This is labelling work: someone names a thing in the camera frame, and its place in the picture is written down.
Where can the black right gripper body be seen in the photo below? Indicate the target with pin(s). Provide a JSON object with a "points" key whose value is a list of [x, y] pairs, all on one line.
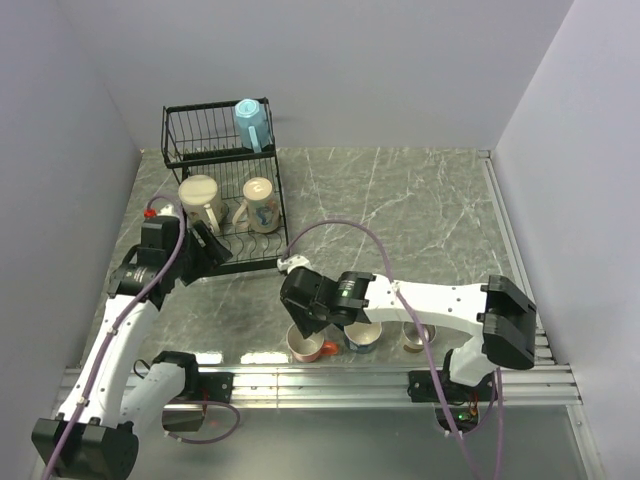
{"points": [[319, 311]]}

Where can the cream mug green inside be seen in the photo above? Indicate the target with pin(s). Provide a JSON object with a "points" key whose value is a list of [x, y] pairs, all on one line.
{"points": [[201, 199]]}

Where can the beige dragon print mug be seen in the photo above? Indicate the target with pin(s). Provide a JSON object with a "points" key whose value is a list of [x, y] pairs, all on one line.
{"points": [[259, 209]]}

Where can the light blue faceted mug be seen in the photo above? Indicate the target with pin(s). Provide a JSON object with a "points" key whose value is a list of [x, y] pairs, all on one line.
{"points": [[252, 125]]}

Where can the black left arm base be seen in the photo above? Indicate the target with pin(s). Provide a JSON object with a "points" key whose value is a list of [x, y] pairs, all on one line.
{"points": [[186, 414]]}

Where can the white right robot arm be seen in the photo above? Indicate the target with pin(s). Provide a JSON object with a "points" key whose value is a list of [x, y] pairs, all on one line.
{"points": [[499, 318]]}

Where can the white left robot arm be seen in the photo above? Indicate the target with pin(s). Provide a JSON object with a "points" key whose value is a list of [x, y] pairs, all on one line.
{"points": [[96, 432]]}

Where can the dark blue scalloped mug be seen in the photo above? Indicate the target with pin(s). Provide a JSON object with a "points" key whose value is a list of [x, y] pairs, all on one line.
{"points": [[362, 338]]}

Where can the stainless steel cup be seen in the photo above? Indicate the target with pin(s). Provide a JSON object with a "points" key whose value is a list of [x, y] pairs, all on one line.
{"points": [[411, 340]]}

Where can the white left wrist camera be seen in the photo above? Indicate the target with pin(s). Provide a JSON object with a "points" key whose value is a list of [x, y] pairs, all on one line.
{"points": [[166, 210]]}

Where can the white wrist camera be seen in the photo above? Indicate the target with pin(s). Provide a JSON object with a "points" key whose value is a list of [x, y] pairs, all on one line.
{"points": [[286, 266], [166, 210]]}

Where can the pink mug orange handle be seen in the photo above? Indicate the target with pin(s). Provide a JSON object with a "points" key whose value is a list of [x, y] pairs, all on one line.
{"points": [[307, 350]]}

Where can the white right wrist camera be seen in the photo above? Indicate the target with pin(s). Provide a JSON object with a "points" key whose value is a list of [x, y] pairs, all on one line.
{"points": [[286, 266]]}

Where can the black wire dish rack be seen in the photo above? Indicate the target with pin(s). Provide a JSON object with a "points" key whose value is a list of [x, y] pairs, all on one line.
{"points": [[204, 139]]}

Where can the aluminium mounting rail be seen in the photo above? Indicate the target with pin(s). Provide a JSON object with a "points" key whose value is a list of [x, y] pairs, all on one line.
{"points": [[366, 386]]}

